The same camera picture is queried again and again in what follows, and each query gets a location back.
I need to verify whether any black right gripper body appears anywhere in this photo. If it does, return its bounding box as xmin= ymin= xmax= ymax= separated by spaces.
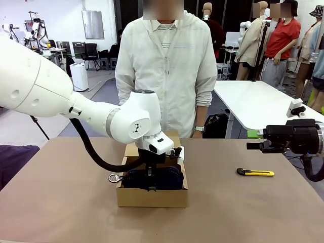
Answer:
xmin=263 ymin=118 xmax=319 ymax=154

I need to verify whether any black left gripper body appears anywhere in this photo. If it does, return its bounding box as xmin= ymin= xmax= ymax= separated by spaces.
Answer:
xmin=138 ymin=149 xmax=167 ymax=165

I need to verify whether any navy blue fabric pouch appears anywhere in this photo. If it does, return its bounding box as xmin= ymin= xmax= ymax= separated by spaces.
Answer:
xmin=108 ymin=166 xmax=185 ymax=191

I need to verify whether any person's left forearm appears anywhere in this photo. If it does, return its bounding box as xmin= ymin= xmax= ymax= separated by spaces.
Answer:
xmin=196 ymin=105 xmax=208 ymax=127

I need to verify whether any open brown cardboard box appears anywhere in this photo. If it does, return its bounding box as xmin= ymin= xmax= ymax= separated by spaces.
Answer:
xmin=115 ymin=130 xmax=188 ymax=208

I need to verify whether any yellow black utility knife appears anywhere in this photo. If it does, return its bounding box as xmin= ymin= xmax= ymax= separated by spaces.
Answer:
xmin=236 ymin=168 xmax=275 ymax=177

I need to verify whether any white background table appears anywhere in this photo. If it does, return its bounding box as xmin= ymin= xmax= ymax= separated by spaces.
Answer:
xmin=212 ymin=80 xmax=308 ymax=139

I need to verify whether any white plastic crate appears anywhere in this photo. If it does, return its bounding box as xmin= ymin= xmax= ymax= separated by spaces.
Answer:
xmin=216 ymin=63 xmax=230 ymax=81

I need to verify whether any mannequin in light blue top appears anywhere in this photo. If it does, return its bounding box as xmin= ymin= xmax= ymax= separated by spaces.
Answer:
xmin=310 ymin=22 xmax=324 ymax=92

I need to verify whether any person in white jacket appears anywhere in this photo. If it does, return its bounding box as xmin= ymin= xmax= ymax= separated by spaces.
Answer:
xmin=115 ymin=0 xmax=217 ymax=139

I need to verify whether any mannequin in beige jacket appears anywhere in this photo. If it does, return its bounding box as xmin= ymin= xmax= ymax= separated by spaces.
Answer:
xmin=234 ymin=1 xmax=270 ymax=82

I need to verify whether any white background board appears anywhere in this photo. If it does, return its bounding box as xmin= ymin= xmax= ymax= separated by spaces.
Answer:
xmin=224 ymin=31 xmax=241 ymax=49

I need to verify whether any mannequin in red shirt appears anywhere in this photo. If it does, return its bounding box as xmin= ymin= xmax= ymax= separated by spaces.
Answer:
xmin=260 ymin=0 xmax=302 ymax=89

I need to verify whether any white air purifier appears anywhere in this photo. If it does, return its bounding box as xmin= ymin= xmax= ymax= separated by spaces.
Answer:
xmin=69 ymin=63 xmax=89 ymax=92

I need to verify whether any mannequin in dark clothes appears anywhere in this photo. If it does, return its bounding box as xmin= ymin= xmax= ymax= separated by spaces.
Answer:
xmin=202 ymin=2 xmax=226 ymax=60

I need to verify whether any black tripod leg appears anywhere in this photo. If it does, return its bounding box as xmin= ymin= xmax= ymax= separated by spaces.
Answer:
xmin=29 ymin=115 xmax=51 ymax=141

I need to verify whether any grey background workbench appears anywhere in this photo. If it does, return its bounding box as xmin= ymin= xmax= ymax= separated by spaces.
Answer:
xmin=42 ymin=47 xmax=67 ymax=73

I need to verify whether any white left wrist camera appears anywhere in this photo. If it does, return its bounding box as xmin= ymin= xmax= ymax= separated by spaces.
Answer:
xmin=170 ymin=146 xmax=185 ymax=165

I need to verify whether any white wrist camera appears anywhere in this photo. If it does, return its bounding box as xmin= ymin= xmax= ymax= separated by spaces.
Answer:
xmin=287 ymin=99 xmax=306 ymax=117
xmin=170 ymin=146 xmax=185 ymax=165

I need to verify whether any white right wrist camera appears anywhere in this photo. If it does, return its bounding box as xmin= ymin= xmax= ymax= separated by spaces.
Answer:
xmin=287 ymin=99 xmax=306 ymax=117

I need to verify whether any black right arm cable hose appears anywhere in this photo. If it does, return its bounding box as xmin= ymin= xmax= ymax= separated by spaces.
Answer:
xmin=303 ymin=154 xmax=324 ymax=182

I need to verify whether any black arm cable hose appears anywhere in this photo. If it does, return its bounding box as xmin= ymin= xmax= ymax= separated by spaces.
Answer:
xmin=303 ymin=154 xmax=324 ymax=182
xmin=69 ymin=117 xmax=147 ymax=174

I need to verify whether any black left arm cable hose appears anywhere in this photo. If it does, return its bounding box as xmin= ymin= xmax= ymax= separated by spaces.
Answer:
xmin=69 ymin=117 xmax=147 ymax=174

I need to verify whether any metal wall panel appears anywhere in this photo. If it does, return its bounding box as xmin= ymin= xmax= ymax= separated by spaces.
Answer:
xmin=81 ymin=10 xmax=105 ymax=40

